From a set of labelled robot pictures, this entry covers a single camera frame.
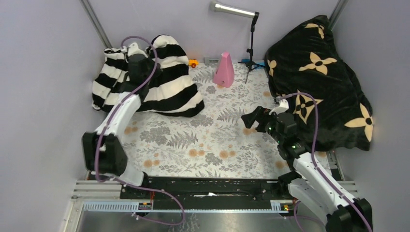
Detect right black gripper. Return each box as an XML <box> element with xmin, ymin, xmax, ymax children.
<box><xmin>241</xmin><ymin>106</ymin><xmax>283</xmax><ymax>144</ymax></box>

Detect black white striped pillow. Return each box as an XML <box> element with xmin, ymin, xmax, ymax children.
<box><xmin>92</xmin><ymin>35</ymin><xmax>205</xmax><ymax>117</ymax></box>

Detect pink metronome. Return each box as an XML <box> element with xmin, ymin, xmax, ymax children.
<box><xmin>212</xmin><ymin>52</ymin><xmax>234</xmax><ymax>88</ymax></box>

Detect silver flashlight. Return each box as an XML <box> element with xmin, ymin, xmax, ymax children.
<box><xmin>210</xmin><ymin>0</ymin><xmax>265</xmax><ymax>84</ymax></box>

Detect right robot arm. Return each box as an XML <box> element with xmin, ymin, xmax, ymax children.
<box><xmin>241</xmin><ymin>106</ymin><xmax>372</xmax><ymax>232</ymax></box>

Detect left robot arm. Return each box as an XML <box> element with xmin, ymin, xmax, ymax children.
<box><xmin>82</xmin><ymin>54</ymin><xmax>160</xmax><ymax>199</ymax></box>

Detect floral patterned table cloth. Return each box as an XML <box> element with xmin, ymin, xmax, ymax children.
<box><xmin>120</xmin><ymin>64</ymin><xmax>289</xmax><ymax>179</ymax></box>

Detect orange toy car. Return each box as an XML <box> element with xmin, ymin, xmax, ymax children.
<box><xmin>188</xmin><ymin>59</ymin><xmax>199</xmax><ymax>68</ymax></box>

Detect black floral patterned blanket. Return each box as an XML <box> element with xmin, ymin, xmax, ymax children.
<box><xmin>264</xmin><ymin>15</ymin><xmax>373</xmax><ymax>151</ymax></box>

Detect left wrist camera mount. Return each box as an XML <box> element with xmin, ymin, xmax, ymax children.
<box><xmin>121</xmin><ymin>42</ymin><xmax>148</xmax><ymax>58</ymax></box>

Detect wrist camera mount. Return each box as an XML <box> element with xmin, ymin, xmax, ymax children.
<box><xmin>269</xmin><ymin>99</ymin><xmax>289</xmax><ymax>115</ymax></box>
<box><xmin>121</xmin><ymin>42</ymin><xmax>148</xmax><ymax>58</ymax></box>

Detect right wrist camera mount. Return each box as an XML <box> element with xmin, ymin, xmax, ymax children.
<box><xmin>269</xmin><ymin>99</ymin><xmax>289</xmax><ymax>115</ymax></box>

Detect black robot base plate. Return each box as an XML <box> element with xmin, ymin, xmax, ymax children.
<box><xmin>120</xmin><ymin>176</ymin><xmax>310</xmax><ymax>212</ymax></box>

